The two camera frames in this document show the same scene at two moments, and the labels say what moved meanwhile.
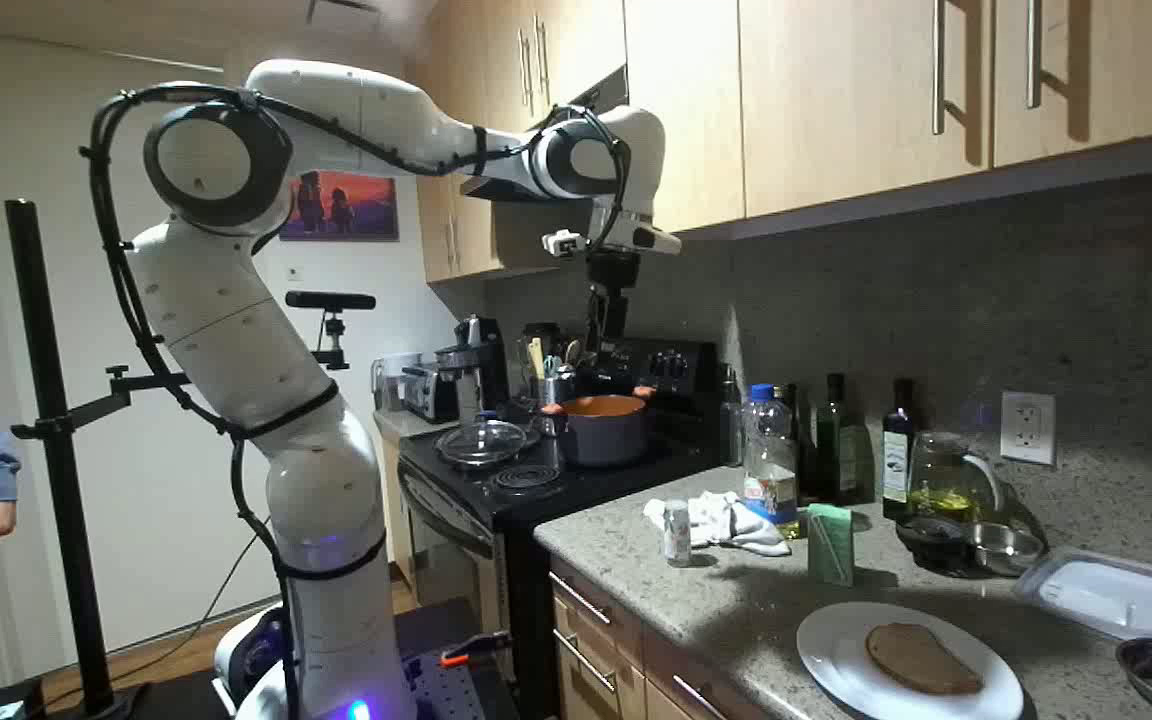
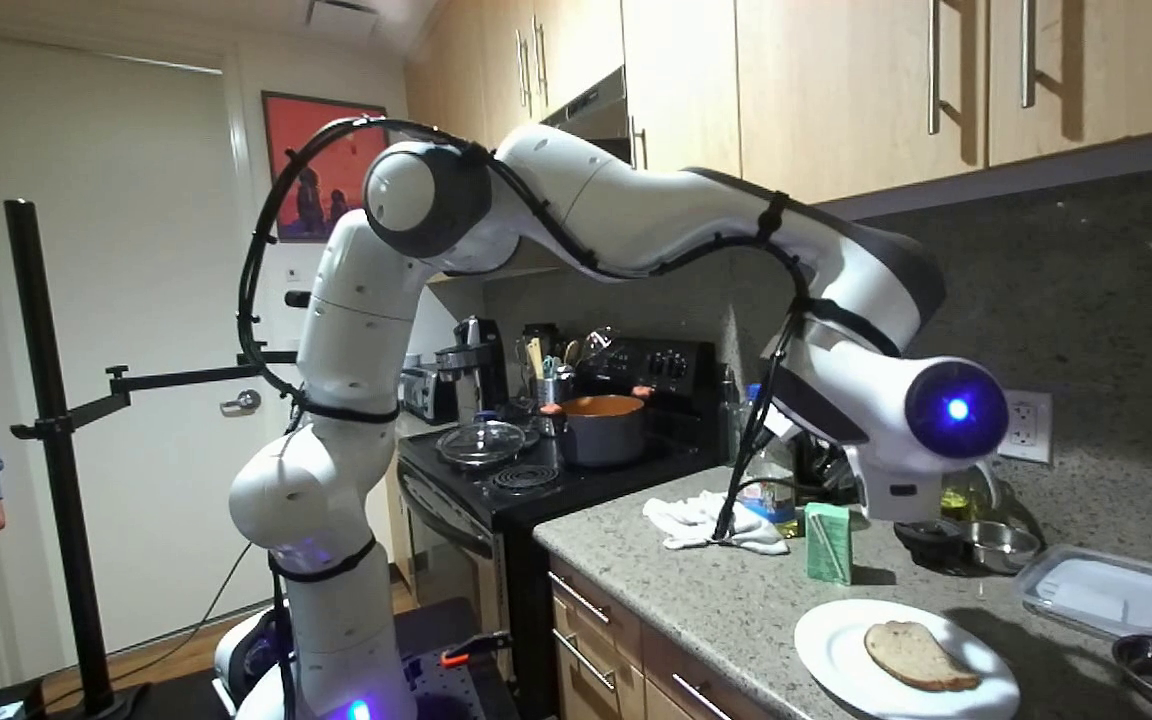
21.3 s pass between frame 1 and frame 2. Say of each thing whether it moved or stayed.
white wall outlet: stayed
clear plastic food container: stayed
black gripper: moved
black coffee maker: stayed
